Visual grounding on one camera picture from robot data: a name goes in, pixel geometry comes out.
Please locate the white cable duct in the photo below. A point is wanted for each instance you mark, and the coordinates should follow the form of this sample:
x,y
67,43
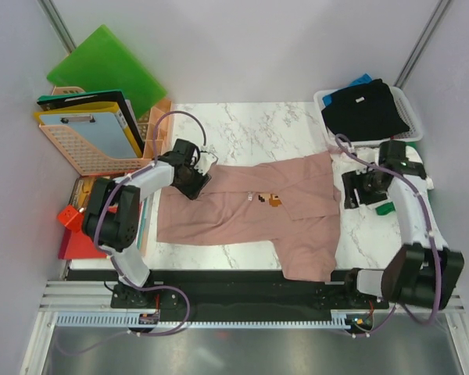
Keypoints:
x,y
167,319

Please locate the white laundry basket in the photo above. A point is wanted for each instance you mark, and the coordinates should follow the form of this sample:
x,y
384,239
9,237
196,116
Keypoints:
x,y
404,109

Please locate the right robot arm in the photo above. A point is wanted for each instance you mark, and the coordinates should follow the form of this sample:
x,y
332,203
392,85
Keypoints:
x,y
424,272

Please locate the brown book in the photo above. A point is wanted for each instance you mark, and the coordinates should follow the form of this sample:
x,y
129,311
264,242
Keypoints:
x,y
81,192

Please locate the red folder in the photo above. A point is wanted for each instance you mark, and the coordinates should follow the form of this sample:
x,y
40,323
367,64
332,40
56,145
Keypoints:
x,y
76,245

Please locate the blue clipboard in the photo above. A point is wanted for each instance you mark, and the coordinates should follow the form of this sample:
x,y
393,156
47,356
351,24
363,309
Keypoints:
x,y
104,130

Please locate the pink t shirt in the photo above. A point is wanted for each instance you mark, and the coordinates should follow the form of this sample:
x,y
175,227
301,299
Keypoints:
x,y
293,203

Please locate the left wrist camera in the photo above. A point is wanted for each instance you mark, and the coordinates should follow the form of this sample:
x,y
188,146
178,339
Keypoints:
x,y
206,160

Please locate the green t shirt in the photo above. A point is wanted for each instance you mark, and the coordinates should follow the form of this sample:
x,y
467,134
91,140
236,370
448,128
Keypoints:
x,y
385,210

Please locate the black folder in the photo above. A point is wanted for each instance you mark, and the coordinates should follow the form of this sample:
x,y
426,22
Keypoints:
x,y
49,102

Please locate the pink file rack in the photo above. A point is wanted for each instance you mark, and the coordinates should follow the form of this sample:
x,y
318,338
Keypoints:
x,y
85,158

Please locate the green plastic folder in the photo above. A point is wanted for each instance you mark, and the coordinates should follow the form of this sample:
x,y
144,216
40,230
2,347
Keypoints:
x,y
102,62

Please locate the yellow folder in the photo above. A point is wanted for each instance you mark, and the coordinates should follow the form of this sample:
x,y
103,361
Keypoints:
x,y
98,107

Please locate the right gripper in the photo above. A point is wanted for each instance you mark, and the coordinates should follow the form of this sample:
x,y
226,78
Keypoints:
x,y
352,180

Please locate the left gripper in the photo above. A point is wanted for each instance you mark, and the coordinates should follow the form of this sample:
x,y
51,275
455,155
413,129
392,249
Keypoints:
x,y
193,191

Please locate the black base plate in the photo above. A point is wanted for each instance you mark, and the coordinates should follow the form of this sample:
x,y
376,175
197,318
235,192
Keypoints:
x,y
252,291

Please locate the aluminium frame rail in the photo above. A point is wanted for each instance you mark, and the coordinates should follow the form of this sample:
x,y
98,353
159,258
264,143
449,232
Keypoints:
x,y
92,296

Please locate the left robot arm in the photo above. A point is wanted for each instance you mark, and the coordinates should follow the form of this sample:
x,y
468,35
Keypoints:
x,y
112,215

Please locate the white t shirt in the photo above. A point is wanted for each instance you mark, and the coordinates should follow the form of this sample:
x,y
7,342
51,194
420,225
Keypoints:
x,y
359,160

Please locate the red cube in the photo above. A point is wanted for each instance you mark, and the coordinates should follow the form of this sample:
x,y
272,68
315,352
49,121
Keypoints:
x,y
71,218

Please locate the black t shirt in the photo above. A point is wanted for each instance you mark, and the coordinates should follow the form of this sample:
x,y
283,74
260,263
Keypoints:
x,y
364,112

